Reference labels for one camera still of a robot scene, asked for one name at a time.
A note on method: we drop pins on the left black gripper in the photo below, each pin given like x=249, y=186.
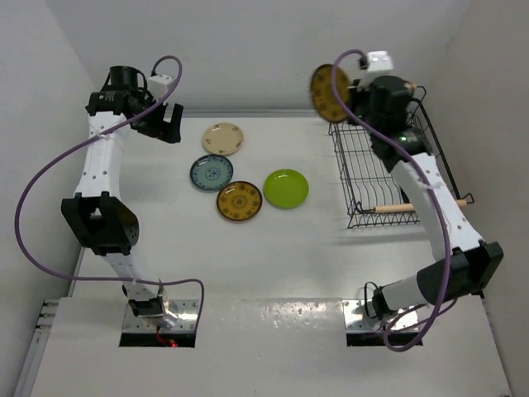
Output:
x=160, y=129

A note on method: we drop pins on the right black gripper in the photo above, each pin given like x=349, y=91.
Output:
x=359, y=89

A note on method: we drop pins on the yellow patterned plate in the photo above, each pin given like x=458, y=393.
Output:
x=322, y=96
x=239, y=201

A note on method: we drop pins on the lime green plate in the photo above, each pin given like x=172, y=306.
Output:
x=286, y=188

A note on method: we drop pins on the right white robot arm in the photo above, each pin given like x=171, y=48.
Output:
x=464, y=261

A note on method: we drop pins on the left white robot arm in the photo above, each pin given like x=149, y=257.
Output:
x=128, y=101

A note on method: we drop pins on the beige floral plate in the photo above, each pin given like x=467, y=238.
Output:
x=224, y=138

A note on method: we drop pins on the blue patterned plate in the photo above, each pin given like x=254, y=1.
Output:
x=211, y=172

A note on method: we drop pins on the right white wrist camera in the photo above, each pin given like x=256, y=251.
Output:
x=378, y=62

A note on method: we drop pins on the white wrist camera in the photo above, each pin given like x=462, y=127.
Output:
x=158, y=85
x=378, y=62

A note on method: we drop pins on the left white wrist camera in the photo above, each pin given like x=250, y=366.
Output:
x=158, y=85

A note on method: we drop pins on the black wire dish rack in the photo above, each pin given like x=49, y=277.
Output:
x=366, y=183

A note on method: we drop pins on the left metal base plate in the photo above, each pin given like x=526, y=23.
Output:
x=186, y=316

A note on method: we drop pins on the metal base plate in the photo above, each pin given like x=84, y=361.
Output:
x=357, y=321
x=186, y=316

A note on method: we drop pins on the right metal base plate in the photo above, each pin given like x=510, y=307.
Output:
x=357, y=321

